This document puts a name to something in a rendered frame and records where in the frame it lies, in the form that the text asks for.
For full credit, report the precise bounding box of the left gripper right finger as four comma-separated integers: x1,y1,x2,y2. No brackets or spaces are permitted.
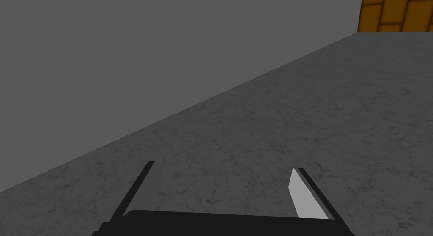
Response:
288,167,336,220

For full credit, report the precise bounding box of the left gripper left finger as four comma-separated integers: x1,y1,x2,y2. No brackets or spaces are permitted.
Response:
110,160,156,223

